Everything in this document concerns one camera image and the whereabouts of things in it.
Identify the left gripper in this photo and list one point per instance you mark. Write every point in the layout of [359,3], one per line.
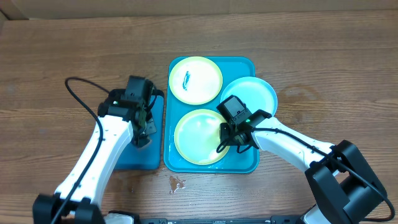
[150,127]

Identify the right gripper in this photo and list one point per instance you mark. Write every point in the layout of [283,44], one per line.
[229,137]

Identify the green scrub sponge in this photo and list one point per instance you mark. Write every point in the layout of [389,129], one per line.
[142,141]

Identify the yellow-green plate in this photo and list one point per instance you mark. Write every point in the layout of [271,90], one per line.
[195,80]
[197,136]

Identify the light blue plate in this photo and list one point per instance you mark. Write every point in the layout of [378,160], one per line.
[254,92]

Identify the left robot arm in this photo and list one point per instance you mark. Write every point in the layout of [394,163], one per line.
[81,193]

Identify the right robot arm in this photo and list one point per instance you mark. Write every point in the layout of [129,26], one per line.
[345,188]

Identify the small black tray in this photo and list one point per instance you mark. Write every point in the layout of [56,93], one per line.
[147,157]

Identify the large teal plastic tray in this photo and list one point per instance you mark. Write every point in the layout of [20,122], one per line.
[232,163]

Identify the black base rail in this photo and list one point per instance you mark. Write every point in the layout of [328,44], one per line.
[217,221]

